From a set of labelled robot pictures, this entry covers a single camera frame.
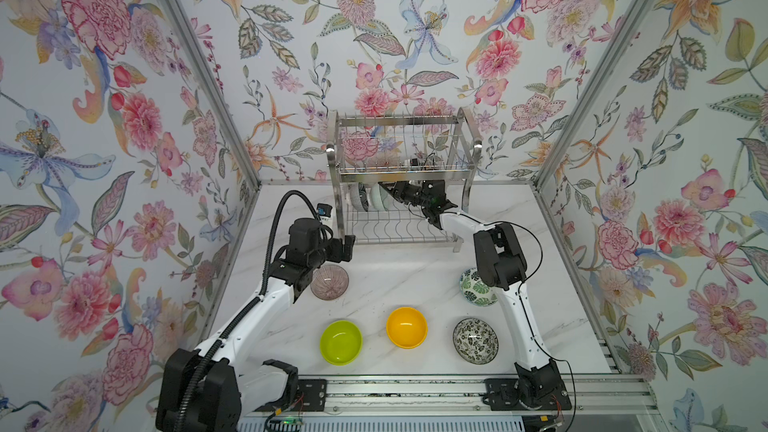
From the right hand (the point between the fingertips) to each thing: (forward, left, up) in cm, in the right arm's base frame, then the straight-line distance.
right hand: (380, 183), depth 99 cm
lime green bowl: (-46, +8, -15) cm, 49 cm away
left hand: (-23, +8, +2) cm, 24 cm away
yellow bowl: (-42, -9, -15) cm, 45 cm away
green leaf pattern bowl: (-30, -30, -16) cm, 45 cm away
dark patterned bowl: (-2, +7, -4) cm, 8 cm away
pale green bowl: (-3, 0, -4) cm, 5 cm away
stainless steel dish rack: (+20, +6, -3) cm, 22 cm away
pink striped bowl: (-29, +14, -15) cm, 35 cm away
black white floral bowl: (-44, -28, -16) cm, 55 cm away
